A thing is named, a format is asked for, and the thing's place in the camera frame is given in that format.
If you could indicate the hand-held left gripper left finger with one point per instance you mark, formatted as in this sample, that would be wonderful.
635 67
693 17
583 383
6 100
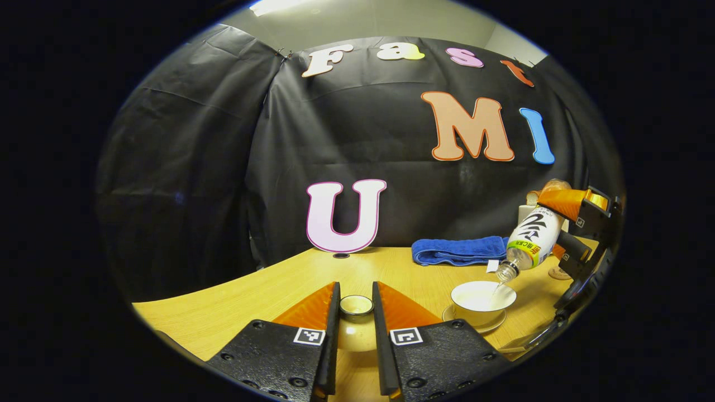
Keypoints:
329 346

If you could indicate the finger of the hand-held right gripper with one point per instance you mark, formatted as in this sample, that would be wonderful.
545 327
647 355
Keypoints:
564 202
572 248

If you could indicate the cream teacup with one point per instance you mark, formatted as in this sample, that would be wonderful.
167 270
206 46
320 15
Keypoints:
480 296

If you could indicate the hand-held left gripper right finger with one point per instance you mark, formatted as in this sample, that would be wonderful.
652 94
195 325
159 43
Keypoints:
382 346

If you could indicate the black backdrop cloth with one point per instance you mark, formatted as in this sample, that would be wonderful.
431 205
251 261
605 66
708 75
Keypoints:
223 167

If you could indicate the clear water bottle orange drink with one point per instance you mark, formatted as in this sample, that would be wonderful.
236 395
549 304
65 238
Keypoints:
536 234

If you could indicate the round cork coaster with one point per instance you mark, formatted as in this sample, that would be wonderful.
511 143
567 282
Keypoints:
558 273

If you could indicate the cream saucer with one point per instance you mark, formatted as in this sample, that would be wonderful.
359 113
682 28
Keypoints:
491 325

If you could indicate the bread slice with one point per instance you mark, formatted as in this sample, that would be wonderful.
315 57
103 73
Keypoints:
534 197

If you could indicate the cream teacup lid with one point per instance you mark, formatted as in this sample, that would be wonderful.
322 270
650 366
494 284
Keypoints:
356 306

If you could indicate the blue towel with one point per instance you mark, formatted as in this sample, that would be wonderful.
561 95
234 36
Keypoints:
458 251

